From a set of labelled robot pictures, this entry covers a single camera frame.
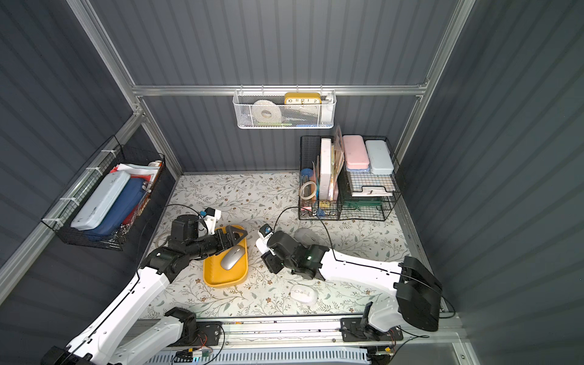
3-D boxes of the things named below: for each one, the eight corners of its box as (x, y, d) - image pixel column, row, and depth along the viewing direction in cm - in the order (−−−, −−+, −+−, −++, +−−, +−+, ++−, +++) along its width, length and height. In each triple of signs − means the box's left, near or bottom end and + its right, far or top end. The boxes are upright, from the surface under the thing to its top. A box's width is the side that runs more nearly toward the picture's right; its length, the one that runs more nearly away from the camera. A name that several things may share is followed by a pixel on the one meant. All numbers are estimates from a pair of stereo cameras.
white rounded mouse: (289, 298, 83) (288, 296, 80) (293, 284, 86) (293, 282, 83) (314, 307, 81) (315, 305, 78) (318, 292, 84) (319, 290, 82)
